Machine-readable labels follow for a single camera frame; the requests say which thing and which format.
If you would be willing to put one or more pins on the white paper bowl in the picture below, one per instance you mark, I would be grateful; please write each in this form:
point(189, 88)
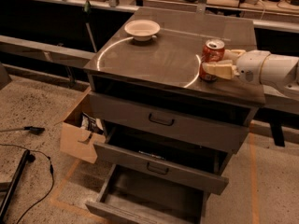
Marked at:
point(142, 30)

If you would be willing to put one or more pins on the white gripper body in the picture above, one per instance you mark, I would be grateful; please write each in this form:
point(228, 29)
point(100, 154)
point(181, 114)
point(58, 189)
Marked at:
point(249, 66)

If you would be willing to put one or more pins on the grey middle drawer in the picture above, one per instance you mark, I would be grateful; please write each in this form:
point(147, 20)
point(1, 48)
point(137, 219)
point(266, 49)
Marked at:
point(180, 162)

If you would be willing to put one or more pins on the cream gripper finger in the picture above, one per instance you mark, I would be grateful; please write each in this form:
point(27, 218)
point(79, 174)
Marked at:
point(233, 54)
point(224, 69)

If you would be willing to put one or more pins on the grey metal drawer cabinet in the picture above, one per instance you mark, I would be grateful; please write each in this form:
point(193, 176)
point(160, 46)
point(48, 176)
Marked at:
point(163, 71)

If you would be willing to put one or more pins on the green handled tool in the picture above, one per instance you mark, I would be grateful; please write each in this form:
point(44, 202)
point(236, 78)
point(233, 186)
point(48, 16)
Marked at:
point(86, 12)

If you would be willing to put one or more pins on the grey drawer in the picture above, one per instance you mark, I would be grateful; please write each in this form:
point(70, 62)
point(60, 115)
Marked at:
point(180, 162)
point(203, 132)
point(131, 197)

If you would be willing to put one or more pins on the grey bottom drawer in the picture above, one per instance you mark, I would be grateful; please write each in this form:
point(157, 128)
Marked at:
point(131, 197)

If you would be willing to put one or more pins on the grey top drawer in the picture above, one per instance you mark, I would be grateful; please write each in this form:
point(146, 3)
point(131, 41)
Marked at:
point(203, 132)

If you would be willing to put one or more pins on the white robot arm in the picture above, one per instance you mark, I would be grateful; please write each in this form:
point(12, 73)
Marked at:
point(281, 73)

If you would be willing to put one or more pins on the black handled floor tool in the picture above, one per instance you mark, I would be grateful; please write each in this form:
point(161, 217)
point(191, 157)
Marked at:
point(30, 129)

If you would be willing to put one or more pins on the black pole on floor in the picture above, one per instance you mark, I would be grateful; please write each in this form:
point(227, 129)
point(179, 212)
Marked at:
point(7, 189)

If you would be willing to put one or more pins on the brown cardboard box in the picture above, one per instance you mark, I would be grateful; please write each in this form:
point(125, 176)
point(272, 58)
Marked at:
point(76, 141)

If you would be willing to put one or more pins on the red coke can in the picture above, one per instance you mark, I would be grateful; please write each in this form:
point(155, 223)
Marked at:
point(213, 51)

